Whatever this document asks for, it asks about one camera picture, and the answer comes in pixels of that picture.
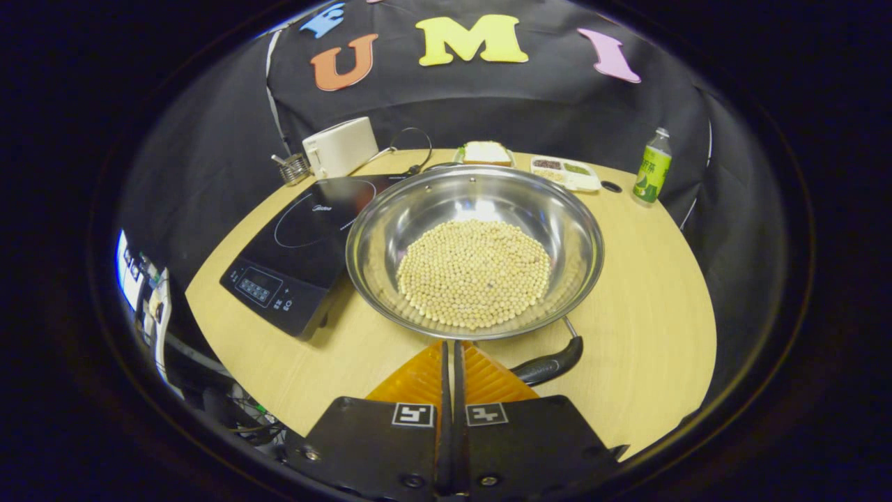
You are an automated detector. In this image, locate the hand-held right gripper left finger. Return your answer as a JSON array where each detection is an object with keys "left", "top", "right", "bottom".
[{"left": 279, "top": 340, "right": 454, "bottom": 499}]

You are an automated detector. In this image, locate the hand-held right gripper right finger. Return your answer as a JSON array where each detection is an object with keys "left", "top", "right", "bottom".
[{"left": 453, "top": 340, "right": 629, "bottom": 498}]

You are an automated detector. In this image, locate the black induction cooktop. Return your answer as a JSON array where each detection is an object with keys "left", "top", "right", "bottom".
[{"left": 220, "top": 173, "right": 412, "bottom": 341}]

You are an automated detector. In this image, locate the stainless steel pot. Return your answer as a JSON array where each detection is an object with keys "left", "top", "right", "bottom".
[{"left": 345, "top": 164, "right": 606, "bottom": 388}]

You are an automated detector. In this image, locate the pile of soybeans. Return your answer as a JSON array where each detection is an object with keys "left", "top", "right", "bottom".
[{"left": 396, "top": 219, "right": 553, "bottom": 331}]

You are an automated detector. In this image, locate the white divided bean tray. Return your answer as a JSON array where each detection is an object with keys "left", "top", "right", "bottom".
[{"left": 530, "top": 155, "right": 602, "bottom": 193}]

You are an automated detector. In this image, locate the white bread sandwich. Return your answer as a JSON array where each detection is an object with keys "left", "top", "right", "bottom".
[{"left": 462, "top": 141, "right": 513, "bottom": 166}]

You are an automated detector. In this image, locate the green drink bottle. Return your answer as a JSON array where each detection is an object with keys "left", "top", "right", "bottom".
[{"left": 632, "top": 127, "right": 673, "bottom": 206}]

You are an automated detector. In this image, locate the pale sandwich plate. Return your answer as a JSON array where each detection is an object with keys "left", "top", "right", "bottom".
[{"left": 453, "top": 142, "right": 517, "bottom": 169}]

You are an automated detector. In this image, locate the white toaster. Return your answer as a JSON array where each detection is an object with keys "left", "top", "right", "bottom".
[{"left": 302, "top": 116, "right": 380, "bottom": 180}]

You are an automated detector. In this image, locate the black backdrop cloth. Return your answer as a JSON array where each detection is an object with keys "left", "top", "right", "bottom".
[{"left": 115, "top": 0, "right": 792, "bottom": 419}]

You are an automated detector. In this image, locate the tangle of floor cables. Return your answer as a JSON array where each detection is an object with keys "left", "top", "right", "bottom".
[{"left": 167, "top": 335, "right": 286, "bottom": 448}]

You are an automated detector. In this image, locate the metal wire rack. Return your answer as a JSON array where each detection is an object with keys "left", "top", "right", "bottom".
[{"left": 270, "top": 152, "right": 312, "bottom": 187}]

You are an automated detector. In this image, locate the black power cable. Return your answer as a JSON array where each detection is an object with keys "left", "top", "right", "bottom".
[{"left": 362, "top": 127, "right": 434, "bottom": 175}]

